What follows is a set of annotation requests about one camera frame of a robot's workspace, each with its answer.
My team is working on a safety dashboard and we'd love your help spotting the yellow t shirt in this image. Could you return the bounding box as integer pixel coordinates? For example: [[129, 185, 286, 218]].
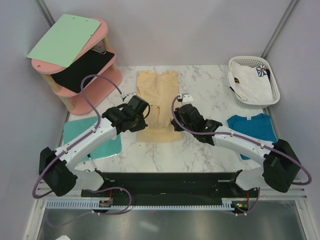
[[136, 70, 184, 143]]

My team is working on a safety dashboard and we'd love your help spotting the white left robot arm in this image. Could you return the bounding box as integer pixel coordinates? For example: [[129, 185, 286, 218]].
[[38, 95, 150, 197]]

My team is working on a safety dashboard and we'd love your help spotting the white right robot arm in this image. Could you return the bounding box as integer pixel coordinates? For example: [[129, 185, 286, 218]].
[[171, 103, 302, 197]]

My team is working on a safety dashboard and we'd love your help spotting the black marker pen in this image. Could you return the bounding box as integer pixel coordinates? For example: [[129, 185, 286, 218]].
[[87, 154, 97, 171]]

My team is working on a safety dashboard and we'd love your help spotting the teal cutting board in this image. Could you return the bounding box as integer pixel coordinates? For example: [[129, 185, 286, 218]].
[[63, 116, 122, 160]]

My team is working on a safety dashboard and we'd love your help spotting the black clipboard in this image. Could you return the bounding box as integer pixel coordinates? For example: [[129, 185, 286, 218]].
[[51, 47, 115, 94]]

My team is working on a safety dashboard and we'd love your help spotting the blue t shirt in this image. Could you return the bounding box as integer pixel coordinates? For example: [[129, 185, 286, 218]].
[[226, 112, 278, 161]]

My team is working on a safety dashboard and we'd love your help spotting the white t shirt with flower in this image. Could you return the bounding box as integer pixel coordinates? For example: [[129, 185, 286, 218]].
[[228, 61, 273, 105]]

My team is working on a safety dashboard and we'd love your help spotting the white plastic basket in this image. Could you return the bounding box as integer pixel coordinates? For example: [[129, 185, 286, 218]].
[[228, 56, 280, 109]]

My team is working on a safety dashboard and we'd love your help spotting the green clipboard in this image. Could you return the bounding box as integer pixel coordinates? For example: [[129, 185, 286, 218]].
[[27, 14, 101, 68]]

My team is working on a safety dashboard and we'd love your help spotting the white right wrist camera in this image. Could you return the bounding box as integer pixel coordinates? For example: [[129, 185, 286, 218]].
[[177, 93, 194, 104]]

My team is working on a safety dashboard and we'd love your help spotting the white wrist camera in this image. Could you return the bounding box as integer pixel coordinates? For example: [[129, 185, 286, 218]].
[[121, 91, 137, 101], [177, 93, 194, 104]]

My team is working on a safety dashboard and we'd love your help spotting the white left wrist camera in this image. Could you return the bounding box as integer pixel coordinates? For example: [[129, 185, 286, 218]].
[[121, 91, 137, 101]]

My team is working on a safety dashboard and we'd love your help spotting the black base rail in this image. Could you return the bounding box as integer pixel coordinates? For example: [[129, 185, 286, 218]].
[[81, 172, 258, 204]]

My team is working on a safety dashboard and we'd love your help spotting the white cable duct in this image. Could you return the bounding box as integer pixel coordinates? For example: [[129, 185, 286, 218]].
[[45, 198, 245, 211]]

